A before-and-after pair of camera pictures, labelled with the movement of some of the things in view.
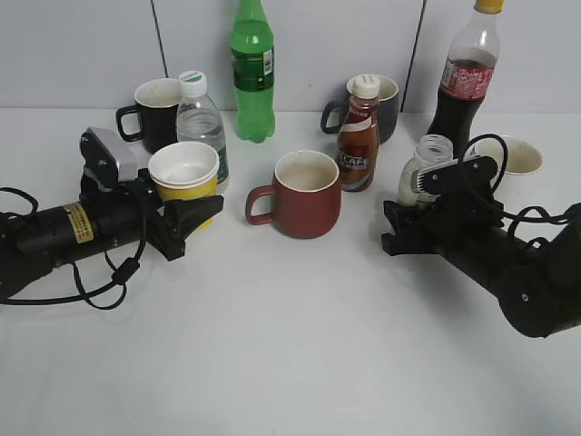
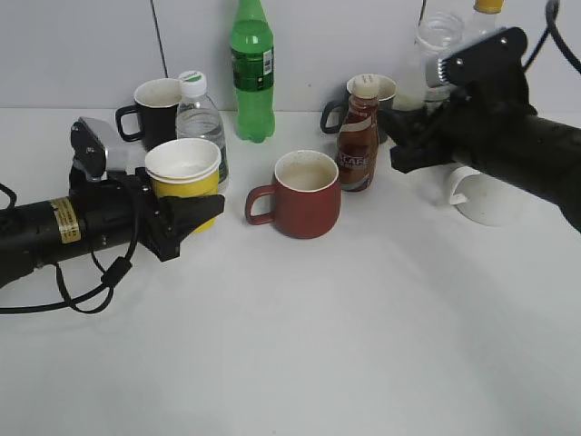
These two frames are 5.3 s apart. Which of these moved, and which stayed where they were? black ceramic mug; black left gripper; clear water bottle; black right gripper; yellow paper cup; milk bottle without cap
Moved: black right gripper; milk bottle without cap
Stayed: black left gripper; yellow paper cup; clear water bottle; black ceramic mug
